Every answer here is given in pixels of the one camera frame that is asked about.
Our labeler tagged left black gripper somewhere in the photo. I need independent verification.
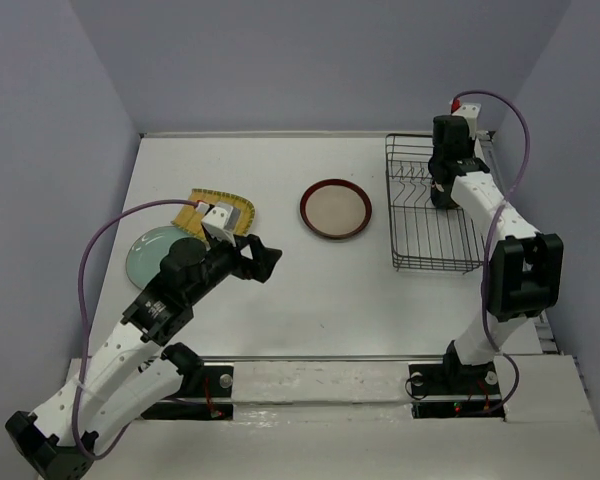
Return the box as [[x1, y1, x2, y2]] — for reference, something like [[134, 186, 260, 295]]
[[187, 230, 282, 305]]

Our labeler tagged yellow bamboo woven plate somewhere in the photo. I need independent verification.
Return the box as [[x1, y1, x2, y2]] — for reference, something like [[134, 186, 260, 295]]
[[172, 188, 256, 240]]

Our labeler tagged red rimmed beige plate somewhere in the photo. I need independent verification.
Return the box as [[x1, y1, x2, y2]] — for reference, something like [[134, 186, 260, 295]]
[[299, 179, 373, 241]]

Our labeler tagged light green round plate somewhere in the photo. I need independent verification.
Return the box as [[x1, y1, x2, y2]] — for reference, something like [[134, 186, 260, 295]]
[[125, 226, 188, 290]]

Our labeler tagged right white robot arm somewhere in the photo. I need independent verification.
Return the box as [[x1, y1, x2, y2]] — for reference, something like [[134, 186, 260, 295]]
[[428, 113, 564, 395]]

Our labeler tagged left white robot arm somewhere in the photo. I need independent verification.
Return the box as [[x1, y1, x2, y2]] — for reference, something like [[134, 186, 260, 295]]
[[5, 235, 282, 479]]

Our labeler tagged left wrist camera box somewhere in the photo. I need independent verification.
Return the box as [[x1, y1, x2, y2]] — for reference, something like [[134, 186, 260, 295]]
[[201, 202, 241, 244]]

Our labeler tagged black wire dish rack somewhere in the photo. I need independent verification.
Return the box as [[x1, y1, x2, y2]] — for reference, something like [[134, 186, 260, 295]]
[[384, 133, 484, 274]]

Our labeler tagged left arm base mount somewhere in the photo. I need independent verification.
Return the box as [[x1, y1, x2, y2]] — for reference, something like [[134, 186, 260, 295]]
[[140, 363, 234, 421]]

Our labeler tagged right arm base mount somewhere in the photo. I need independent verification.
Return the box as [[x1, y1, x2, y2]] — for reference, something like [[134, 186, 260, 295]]
[[404, 363, 505, 419]]

